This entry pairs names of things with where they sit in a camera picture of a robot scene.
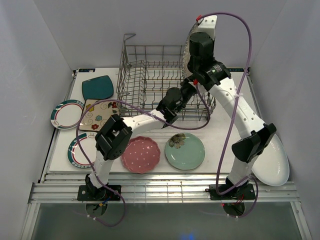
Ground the speckled beige round plate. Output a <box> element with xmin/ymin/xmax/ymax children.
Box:
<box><xmin>181</xmin><ymin>21</ymin><xmax>198</xmax><ymax>79</ymax></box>

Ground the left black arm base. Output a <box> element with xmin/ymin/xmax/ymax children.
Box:
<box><xmin>76</xmin><ymin>185</ymin><xmax>121</xmax><ymax>202</ymax></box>

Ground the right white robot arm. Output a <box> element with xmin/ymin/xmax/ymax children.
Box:
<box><xmin>187</xmin><ymin>32</ymin><xmax>277</xmax><ymax>199</ymax></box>

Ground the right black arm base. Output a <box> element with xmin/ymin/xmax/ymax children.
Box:
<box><xmin>204</xmin><ymin>183</ymin><xmax>256</xmax><ymax>201</ymax></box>

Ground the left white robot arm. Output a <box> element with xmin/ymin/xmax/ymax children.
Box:
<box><xmin>85</xmin><ymin>77</ymin><xmax>197</xmax><ymax>200</ymax></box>

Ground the right logo sticker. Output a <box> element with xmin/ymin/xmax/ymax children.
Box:
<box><xmin>227</xmin><ymin>67</ymin><xmax>245</xmax><ymax>73</ymax></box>

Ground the logo sticker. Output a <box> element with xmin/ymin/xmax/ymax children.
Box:
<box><xmin>227</xmin><ymin>67</ymin><xmax>245</xmax><ymax>73</ymax></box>
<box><xmin>78</xmin><ymin>68</ymin><xmax>96</xmax><ymax>73</ymax></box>

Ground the mint green flower plate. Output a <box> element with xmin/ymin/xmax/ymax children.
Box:
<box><xmin>164</xmin><ymin>132</ymin><xmax>206</xmax><ymax>171</ymax></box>

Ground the pink dotted scalloped plate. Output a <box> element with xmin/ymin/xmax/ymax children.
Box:
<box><xmin>121</xmin><ymin>136</ymin><xmax>161</xmax><ymax>174</ymax></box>

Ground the teal square plate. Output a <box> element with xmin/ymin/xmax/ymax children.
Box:
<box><xmin>81</xmin><ymin>75</ymin><xmax>114</xmax><ymax>101</ymax></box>

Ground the cream square flower plate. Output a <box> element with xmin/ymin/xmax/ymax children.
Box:
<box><xmin>79</xmin><ymin>99</ymin><xmax>120</xmax><ymax>132</ymax></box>

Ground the left logo sticker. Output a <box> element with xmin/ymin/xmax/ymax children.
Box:
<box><xmin>78</xmin><ymin>68</ymin><xmax>96</xmax><ymax>73</ymax></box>

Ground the round plate red teal rim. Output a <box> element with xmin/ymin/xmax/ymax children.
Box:
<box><xmin>66</xmin><ymin>132</ymin><xmax>101</xmax><ymax>168</ymax></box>

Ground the white oval platter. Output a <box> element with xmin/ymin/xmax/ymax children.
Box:
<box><xmin>252</xmin><ymin>134</ymin><xmax>290</xmax><ymax>187</ymax></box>

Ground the grey wire dish rack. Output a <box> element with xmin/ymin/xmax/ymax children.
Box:
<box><xmin>116</xmin><ymin>33</ymin><xmax>217</xmax><ymax>122</ymax></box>

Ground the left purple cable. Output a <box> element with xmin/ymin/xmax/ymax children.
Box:
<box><xmin>72</xmin><ymin>83</ymin><xmax>213</xmax><ymax>228</ymax></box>

